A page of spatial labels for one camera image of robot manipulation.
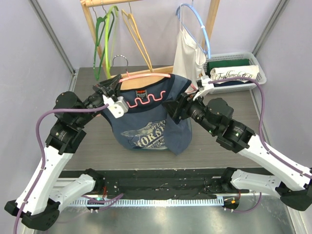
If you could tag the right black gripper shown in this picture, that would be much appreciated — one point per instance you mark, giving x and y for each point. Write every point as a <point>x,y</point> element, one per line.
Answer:
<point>180,107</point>

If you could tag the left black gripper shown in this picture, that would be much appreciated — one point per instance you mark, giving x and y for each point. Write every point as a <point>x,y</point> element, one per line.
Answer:
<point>108,88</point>

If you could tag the lime green hanger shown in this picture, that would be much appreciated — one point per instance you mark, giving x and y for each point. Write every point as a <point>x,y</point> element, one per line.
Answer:
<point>108,41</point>

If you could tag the pink hanger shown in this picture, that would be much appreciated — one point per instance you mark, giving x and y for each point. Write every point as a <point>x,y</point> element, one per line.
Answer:
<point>158,74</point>

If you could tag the navy tank top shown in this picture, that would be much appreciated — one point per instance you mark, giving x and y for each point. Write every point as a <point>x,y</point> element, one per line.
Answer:
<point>145,107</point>

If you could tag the dark green hanger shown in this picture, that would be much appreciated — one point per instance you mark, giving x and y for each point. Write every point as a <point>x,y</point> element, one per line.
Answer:
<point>103,30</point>

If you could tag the yellow wooden hanger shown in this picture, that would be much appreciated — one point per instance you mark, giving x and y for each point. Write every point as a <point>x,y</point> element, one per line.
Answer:
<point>130,22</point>

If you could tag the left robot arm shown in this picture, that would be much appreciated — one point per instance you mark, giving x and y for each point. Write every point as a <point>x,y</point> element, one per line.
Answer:
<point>59,133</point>

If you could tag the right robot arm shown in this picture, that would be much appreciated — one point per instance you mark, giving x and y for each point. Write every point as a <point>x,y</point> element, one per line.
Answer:
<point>288,181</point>

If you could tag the white tank top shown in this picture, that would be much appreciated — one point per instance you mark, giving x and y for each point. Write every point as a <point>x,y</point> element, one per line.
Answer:
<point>189,58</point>

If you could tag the light blue hanger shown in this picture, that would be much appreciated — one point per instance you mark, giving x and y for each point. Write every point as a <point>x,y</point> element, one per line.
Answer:
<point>200,26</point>

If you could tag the wooden clothes rack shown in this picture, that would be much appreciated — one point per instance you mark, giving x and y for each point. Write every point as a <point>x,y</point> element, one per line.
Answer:
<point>206,28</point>

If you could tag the white plastic basket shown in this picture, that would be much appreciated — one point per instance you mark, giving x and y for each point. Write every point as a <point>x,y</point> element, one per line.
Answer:
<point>261,79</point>

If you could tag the green folded cloth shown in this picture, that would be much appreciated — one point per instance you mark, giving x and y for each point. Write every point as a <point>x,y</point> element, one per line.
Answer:
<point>225,63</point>

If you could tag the grey plastic basin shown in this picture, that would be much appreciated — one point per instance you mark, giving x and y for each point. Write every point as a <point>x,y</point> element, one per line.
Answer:
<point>159,137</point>

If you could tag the navy folded cloth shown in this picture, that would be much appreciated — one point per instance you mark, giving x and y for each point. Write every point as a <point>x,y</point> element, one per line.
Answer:
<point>232,83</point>

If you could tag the white printed folded cloth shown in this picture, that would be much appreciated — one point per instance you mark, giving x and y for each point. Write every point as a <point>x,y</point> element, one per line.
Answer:
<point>249,71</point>

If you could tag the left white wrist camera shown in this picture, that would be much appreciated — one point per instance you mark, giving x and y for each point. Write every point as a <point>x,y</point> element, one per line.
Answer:
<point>117,107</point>

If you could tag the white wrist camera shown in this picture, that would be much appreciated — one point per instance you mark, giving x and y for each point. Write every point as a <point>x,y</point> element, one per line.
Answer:
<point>204,87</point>
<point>117,107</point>

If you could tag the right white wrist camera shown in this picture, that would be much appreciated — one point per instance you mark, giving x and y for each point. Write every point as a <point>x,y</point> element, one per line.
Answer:
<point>204,87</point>

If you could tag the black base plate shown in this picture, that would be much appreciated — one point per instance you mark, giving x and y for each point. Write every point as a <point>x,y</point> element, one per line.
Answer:
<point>198,183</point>

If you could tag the white slotted cable duct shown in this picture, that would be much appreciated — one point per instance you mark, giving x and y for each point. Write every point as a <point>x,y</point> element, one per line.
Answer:
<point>219,201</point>

